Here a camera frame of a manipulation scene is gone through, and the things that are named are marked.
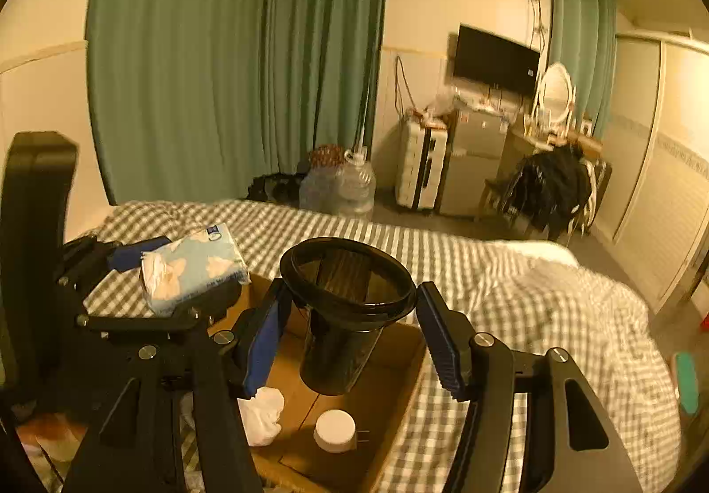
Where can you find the wooden dresser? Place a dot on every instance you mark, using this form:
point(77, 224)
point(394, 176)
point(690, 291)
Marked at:
point(515, 149)

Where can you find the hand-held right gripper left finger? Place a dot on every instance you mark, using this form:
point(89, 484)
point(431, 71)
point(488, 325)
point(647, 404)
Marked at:
point(265, 354)

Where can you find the clear plastic bag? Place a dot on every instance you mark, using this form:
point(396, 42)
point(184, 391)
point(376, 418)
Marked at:
point(445, 102)

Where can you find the black bag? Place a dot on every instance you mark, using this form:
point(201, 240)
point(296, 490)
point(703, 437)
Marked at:
point(271, 188)

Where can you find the black flat television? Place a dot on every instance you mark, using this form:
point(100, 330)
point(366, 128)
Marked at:
point(496, 59)

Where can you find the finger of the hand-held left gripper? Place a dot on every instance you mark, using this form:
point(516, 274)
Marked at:
point(138, 325)
point(135, 256)

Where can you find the white oval mirror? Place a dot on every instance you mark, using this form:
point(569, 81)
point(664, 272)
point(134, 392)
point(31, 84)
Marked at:
point(555, 89)

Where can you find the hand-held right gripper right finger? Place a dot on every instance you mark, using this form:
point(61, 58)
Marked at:
point(443, 346)

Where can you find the crumpled white tissue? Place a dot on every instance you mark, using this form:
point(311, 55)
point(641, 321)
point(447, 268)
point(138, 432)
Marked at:
point(263, 415)

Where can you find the white plug adapter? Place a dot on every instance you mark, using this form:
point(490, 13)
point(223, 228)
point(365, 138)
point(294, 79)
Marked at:
point(335, 431)

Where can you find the wide green curtain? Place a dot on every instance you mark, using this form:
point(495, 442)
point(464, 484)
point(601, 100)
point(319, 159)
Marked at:
point(221, 55)

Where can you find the white pillow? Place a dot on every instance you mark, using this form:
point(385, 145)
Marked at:
point(545, 252)

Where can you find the clear water jug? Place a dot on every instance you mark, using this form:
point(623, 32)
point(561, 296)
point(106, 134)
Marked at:
point(357, 188)
point(317, 189)

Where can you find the narrow green curtain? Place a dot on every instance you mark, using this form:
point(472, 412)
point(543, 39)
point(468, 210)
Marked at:
point(581, 44)

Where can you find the checked bed blanket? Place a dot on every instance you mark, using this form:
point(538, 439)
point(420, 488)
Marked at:
point(509, 315)

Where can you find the blue patterned tissue pack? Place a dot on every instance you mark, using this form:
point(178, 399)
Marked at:
point(191, 268)

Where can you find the teal slipper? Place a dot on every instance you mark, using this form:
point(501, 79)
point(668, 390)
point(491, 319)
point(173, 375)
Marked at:
point(688, 382)

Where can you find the dark transparent plastic cup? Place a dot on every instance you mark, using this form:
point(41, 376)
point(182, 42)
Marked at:
point(343, 315)

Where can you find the cardboard box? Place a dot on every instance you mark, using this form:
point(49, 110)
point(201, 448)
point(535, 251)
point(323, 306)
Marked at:
point(382, 393)

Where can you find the white suitcase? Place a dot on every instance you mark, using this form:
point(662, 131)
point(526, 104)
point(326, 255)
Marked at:
point(418, 166)

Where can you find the white sliding wardrobe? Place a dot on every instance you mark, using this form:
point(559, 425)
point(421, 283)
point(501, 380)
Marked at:
point(659, 166)

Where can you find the wooden chair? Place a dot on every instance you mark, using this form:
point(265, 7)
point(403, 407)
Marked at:
point(598, 182)

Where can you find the silver mini fridge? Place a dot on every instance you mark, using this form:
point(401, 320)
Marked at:
point(471, 166)

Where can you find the black jacket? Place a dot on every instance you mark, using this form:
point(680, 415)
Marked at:
point(554, 188)

